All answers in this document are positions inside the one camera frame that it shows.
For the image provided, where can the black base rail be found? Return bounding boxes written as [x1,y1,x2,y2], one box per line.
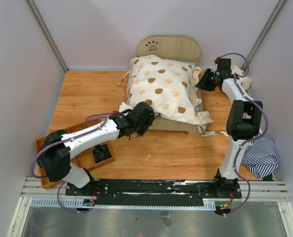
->
[65,179,242,205]

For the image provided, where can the aluminium side rail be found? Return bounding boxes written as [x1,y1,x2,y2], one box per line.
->
[241,92,263,130]

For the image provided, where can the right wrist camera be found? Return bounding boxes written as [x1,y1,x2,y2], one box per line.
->
[215,56,222,64]

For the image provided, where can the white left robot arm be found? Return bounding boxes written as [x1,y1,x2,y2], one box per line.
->
[34,102,155,196]

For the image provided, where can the large bear print cushion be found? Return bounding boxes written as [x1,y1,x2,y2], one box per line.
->
[120,55,213,129]

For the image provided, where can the left aluminium frame post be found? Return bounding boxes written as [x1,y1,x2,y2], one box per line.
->
[25,0,69,73]

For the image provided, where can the blue striped cloth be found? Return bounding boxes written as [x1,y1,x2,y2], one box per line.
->
[242,137,278,179]

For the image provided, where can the black item in tray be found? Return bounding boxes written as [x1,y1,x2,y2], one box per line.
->
[94,144,111,162]

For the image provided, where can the white slotted cable duct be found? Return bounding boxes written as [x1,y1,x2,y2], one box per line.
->
[30,197,217,211]

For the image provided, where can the right aluminium frame post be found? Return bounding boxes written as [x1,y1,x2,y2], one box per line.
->
[246,0,289,65]

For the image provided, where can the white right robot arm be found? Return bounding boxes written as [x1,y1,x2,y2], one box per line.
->
[197,56,263,198]

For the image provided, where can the wooden pet bed frame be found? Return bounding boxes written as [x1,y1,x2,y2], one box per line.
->
[136,35,205,136]

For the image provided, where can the blue striped mattress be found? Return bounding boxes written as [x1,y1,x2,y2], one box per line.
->
[186,62,203,113]

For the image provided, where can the aluminium frame post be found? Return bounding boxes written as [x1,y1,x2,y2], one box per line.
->
[25,0,69,73]
[246,0,289,65]

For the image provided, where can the small bear print pillow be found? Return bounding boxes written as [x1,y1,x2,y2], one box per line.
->
[231,65,252,91]

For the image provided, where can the wooden divided tray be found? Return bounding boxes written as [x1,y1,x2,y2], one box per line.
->
[40,121,115,190]

